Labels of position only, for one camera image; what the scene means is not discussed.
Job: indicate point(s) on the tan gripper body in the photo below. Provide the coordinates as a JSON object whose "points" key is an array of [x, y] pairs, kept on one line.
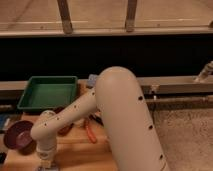
{"points": [[47, 165]]}

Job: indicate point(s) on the left wooden frame leg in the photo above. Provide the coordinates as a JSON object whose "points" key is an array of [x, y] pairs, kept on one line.
{"points": [[65, 16]]}

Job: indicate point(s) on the right wooden frame leg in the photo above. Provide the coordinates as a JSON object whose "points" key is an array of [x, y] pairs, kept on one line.
{"points": [[130, 15]]}

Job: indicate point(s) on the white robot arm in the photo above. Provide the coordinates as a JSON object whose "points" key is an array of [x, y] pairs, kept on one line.
{"points": [[117, 95]]}

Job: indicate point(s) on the blue object at left edge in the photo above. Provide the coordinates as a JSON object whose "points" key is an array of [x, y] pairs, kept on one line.
{"points": [[4, 121]]}

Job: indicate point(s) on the dark red round pot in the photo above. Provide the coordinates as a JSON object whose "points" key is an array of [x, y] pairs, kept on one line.
{"points": [[64, 131]]}

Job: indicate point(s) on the orange carrot toy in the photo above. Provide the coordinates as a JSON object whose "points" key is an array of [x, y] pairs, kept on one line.
{"points": [[91, 136]]}

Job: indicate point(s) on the purple bowl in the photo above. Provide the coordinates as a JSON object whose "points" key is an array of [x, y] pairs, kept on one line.
{"points": [[18, 138]]}

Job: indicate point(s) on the wooden frame leg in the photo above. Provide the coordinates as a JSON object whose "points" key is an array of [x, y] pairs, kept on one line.
{"points": [[65, 16], [130, 15]]}

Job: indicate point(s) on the grey metal rail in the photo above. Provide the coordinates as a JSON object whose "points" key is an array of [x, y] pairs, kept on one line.
{"points": [[175, 85]]}

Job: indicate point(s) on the green plastic tray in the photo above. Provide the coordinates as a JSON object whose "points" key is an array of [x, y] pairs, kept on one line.
{"points": [[48, 92]]}

